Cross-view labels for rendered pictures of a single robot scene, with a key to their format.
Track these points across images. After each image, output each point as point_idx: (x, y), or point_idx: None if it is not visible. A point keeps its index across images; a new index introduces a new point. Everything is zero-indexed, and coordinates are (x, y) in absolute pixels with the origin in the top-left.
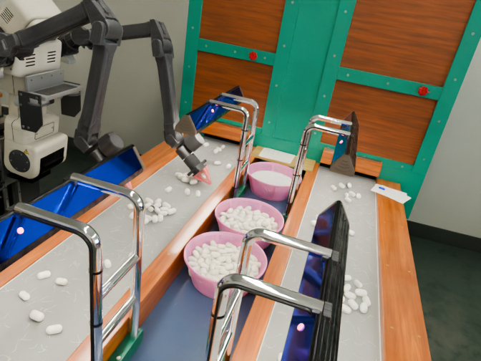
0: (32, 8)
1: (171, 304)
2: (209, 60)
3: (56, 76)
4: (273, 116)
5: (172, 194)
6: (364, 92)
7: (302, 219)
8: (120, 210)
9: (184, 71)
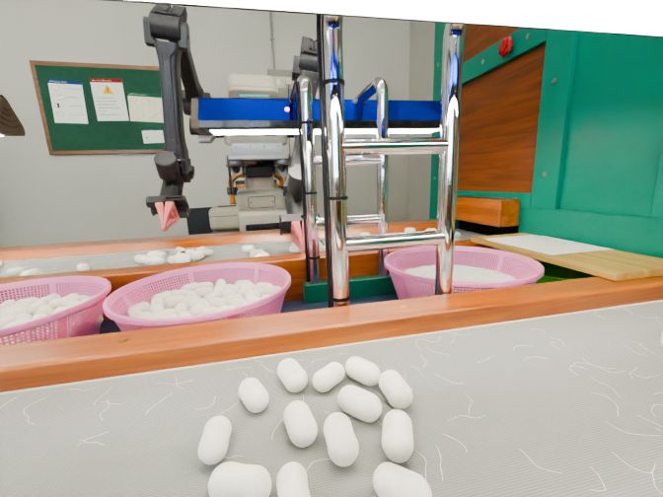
0: (237, 80)
1: None
2: None
3: (272, 148)
4: (552, 157)
5: (245, 254)
6: None
7: (303, 350)
8: (169, 252)
9: (432, 133)
